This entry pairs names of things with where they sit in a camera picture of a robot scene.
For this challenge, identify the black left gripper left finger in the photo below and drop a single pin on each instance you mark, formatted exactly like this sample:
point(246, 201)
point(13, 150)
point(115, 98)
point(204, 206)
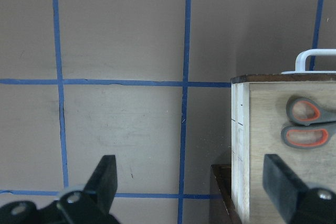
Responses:
point(92, 204)

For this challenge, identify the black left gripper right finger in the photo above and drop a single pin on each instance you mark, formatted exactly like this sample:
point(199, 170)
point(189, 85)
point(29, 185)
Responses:
point(295, 201)

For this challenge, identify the orange grey scissors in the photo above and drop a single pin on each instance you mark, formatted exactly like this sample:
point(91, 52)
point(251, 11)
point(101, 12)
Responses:
point(311, 125)

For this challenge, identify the wooden drawer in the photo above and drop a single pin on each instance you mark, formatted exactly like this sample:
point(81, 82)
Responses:
point(258, 116)

